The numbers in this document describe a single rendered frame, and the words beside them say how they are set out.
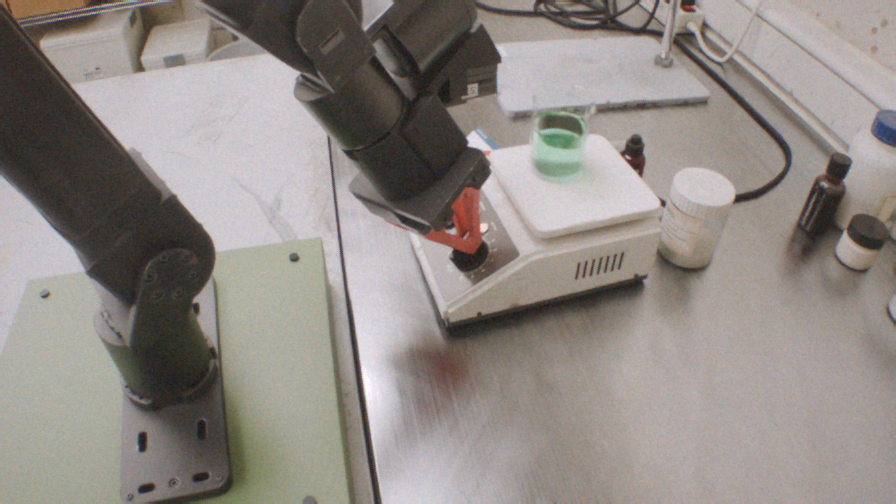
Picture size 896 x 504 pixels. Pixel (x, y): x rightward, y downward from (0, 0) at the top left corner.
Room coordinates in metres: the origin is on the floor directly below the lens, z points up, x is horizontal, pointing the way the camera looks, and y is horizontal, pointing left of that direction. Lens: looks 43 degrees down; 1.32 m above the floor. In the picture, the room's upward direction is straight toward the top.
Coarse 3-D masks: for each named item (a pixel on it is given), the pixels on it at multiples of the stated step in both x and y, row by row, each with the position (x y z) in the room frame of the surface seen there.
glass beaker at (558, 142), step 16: (544, 80) 0.49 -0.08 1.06; (560, 80) 0.49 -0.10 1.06; (576, 80) 0.49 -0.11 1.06; (544, 96) 0.49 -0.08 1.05; (560, 96) 0.49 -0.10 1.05; (576, 96) 0.49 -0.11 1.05; (592, 96) 0.47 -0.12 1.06; (544, 112) 0.45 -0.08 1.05; (576, 112) 0.49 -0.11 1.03; (592, 112) 0.45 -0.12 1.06; (544, 128) 0.45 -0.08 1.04; (560, 128) 0.44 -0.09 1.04; (576, 128) 0.44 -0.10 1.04; (544, 144) 0.45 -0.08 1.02; (560, 144) 0.44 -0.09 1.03; (576, 144) 0.45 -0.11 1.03; (528, 160) 0.47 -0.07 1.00; (544, 160) 0.45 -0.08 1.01; (560, 160) 0.44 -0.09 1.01; (576, 160) 0.45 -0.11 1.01; (544, 176) 0.45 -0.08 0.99; (560, 176) 0.44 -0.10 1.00; (576, 176) 0.45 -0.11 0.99
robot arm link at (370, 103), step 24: (384, 48) 0.39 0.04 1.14; (360, 72) 0.35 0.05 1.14; (384, 72) 0.37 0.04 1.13; (408, 72) 0.39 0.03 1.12; (312, 96) 0.35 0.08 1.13; (336, 96) 0.34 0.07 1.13; (360, 96) 0.35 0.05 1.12; (384, 96) 0.36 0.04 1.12; (336, 120) 0.35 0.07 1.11; (360, 120) 0.35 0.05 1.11; (384, 120) 0.35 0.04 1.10; (336, 144) 0.36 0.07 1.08; (360, 144) 0.35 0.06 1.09
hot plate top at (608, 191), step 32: (512, 160) 0.48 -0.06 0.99; (608, 160) 0.48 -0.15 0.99; (512, 192) 0.43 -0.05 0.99; (544, 192) 0.43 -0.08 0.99; (576, 192) 0.43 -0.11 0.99; (608, 192) 0.43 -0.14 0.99; (640, 192) 0.43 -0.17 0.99; (544, 224) 0.39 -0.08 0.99; (576, 224) 0.39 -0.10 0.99; (608, 224) 0.40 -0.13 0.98
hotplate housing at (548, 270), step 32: (512, 224) 0.41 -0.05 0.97; (640, 224) 0.41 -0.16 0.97; (544, 256) 0.38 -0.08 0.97; (576, 256) 0.38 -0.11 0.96; (608, 256) 0.39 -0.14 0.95; (640, 256) 0.40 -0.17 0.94; (480, 288) 0.36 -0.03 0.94; (512, 288) 0.37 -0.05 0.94; (544, 288) 0.38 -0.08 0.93; (576, 288) 0.39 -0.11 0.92; (608, 288) 0.40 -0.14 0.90; (448, 320) 0.36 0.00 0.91
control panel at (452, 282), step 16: (480, 192) 0.46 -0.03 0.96; (480, 208) 0.44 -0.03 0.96; (480, 224) 0.42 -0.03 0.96; (496, 224) 0.42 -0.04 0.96; (496, 240) 0.40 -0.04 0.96; (432, 256) 0.41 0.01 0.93; (448, 256) 0.40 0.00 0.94; (496, 256) 0.38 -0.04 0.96; (512, 256) 0.38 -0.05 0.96; (448, 272) 0.39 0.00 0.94; (464, 272) 0.38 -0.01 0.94; (480, 272) 0.38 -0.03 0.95; (448, 288) 0.37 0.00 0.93; (464, 288) 0.37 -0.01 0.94
